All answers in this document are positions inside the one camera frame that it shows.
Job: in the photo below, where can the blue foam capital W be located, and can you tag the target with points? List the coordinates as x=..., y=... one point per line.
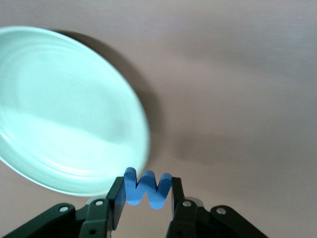
x=141, y=193

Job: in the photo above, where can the green plate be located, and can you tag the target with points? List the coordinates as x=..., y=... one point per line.
x=62, y=111

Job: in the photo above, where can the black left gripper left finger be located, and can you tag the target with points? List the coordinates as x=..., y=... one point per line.
x=99, y=218

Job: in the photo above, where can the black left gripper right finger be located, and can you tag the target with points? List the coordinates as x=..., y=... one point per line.
x=188, y=220

